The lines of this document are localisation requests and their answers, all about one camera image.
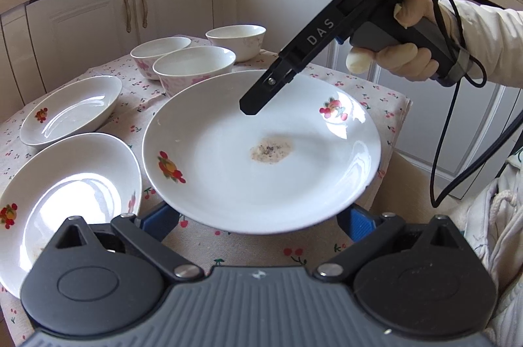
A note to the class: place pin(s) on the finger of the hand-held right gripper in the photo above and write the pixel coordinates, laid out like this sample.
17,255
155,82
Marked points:
261,93

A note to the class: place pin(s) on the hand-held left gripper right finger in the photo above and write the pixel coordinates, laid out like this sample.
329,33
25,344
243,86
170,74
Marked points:
361,223

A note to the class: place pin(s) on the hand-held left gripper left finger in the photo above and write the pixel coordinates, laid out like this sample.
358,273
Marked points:
160,219

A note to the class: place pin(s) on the white pink-floral bowl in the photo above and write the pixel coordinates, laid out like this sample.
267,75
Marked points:
237,38
157,48
192,63

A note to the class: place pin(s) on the white stained fruit-print plate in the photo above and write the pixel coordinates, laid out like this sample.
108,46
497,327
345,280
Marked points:
245,187

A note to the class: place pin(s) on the person's right forearm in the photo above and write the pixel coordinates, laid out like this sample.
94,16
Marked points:
490,40

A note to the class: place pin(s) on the person's right hand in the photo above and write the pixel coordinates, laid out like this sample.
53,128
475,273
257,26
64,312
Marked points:
402,61

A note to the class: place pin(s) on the cherry-print tablecloth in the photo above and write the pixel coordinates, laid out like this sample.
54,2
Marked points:
237,249

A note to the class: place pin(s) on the person's white jacket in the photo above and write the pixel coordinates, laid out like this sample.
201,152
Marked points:
498,249

